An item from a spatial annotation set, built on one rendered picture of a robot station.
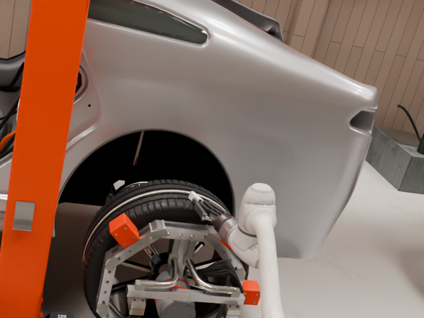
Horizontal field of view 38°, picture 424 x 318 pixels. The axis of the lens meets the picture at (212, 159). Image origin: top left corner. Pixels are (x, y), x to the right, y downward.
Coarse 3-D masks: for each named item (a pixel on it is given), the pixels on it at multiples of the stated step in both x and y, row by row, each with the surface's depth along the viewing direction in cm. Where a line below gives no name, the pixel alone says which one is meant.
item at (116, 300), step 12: (156, 252) 236; (168, 252) 237; (216, 252) 261; (120, 264) 234; (132, 264) 235; (156, 264) 237; (204, 264) 242; (144, 276) 240; (156, 276) 244; (228, 276) 244; (120, 288) 239; (192, 288) 266; (120, 300) 248; (120, 312) 241; (144, 312) 254; (156, 312) 256; (204, 312) 249
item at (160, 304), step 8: (160, 280) 229; (184, 280) 229; (184, 288) 223; (160, 304) 220; (168, 304) 216; (176, 304) 216; (184, 304) 217; (192, 304) 220; (160, 312) 218; (168, 312) 217; (176, 312) 217; (184, 312) 218; (192, 312) 219
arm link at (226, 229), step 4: (228, 220) 213; (232, 220) 213; (236, 220) 213; (224, 224) 212; (228, 224) 212; (232, 224) 211; (236, 224) 211; (220, 228) 213; (224, 228) 212; (228, 228) 210; (232, 228) 210; (220, 232) 213; (224, 232) 211; (228, 232) 210; (220, 236) 214; (224, 236) 211; (228, 236) 210; (224, 240) 213
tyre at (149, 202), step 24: (120, 192) 243; (144, 192) 236; (168, 192) 234; (96, 216) 242; (144, 216) 225; (168, 216) 227; (192, 216) 229; (96, 240) 228; (96, 264) 229; (96, 288) 233; (96, 312) 238
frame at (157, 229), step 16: (160, 224) 221; (176, 224) 224; (192, 224) 227; (144, 240) 219; (208, 240) 225; (112, 256) 219; (128, 256) 221; (224, 256) 229; (112, 272) 222; (240, 272) 234; (96, 304) 230
